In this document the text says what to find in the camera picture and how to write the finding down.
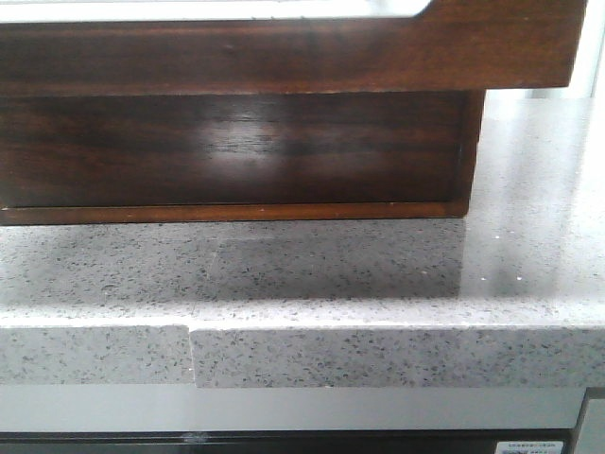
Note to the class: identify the white label sticker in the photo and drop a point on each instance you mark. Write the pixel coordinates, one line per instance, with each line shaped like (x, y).
(529, 447)

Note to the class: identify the dark wooden drawer cabinet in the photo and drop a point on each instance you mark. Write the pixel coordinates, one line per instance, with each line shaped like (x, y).
(468, 156)

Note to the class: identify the wooden drawer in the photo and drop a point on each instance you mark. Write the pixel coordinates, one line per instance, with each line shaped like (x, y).
(451, 45)
(236, 151)

